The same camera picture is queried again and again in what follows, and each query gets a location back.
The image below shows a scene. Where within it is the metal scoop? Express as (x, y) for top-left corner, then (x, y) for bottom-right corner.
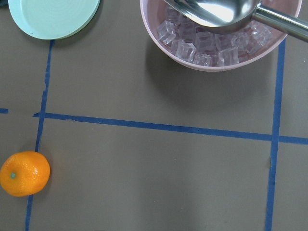
(166, 0), (308, 42)

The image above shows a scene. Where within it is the pink bowl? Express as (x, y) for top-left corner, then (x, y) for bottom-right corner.
(140, 0), (303, 72)

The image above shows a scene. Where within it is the mint green plate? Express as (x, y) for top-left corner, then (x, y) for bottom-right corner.
(8, 0), (100, 40)

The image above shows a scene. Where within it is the clear ice cubes pile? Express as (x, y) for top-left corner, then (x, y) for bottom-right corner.
(157, 5), (273, 67)

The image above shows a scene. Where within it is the orange fruit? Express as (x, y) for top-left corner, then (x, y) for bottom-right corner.
(0, 151), (51, 197)

